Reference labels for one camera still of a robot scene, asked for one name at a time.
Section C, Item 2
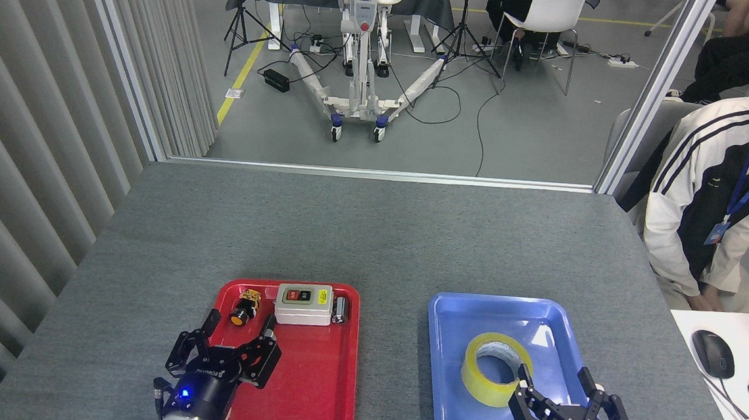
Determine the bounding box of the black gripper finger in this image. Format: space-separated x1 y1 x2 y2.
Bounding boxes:
507 363 572 420
165 306 223 381
574 367 638 420
230 322 285 390

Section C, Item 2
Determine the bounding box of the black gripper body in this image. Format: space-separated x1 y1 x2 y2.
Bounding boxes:
165 357 241 420

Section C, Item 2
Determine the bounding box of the yellow tape roll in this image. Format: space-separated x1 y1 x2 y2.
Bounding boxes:
458 330 536 410

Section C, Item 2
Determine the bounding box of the person's hand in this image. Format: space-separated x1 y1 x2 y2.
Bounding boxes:
684 290 727 313

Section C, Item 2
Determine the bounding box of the orange push button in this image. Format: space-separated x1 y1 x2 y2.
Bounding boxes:
230 287 263 328

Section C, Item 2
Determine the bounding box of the red plastic tray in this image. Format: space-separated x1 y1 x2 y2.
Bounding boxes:
179 273 364 420

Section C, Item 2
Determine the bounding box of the blue plastic tray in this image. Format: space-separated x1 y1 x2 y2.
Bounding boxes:
420 290 624 420

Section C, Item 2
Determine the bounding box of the black computer mouse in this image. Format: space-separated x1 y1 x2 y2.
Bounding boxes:
689 329 738 381

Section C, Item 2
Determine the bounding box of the person in white jacket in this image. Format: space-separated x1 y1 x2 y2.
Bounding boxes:
638 75 749 315

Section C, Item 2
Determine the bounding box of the black power adapter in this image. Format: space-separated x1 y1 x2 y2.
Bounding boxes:
262 68 292 93

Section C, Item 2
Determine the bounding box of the white wheeled stand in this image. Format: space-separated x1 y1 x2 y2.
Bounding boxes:
282 0 456 150

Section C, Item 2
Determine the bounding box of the grey chair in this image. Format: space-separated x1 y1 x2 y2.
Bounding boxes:
600 95 702 210

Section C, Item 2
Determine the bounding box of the black tripod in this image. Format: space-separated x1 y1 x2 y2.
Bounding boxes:
429 0 508 94
221 0 294 81

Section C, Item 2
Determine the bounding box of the person in black trousers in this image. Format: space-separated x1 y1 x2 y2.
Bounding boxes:
680 0 749 108

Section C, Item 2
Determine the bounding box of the white chair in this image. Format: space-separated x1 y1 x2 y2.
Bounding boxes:
489 0 591 97

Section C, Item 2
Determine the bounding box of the person on white chair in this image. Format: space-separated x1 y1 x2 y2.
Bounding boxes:
481 0 604 76

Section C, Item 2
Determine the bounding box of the grey switch box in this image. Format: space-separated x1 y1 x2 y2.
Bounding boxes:
273 281 335 327

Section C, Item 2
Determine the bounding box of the silver rail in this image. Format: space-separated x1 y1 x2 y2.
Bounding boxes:
166 154 598 195

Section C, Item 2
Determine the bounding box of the black floor cable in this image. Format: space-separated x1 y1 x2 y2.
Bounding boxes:
471 79 507 179

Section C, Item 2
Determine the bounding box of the silver post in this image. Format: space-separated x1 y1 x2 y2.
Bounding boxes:
65 0 179 163
593 0 719 202

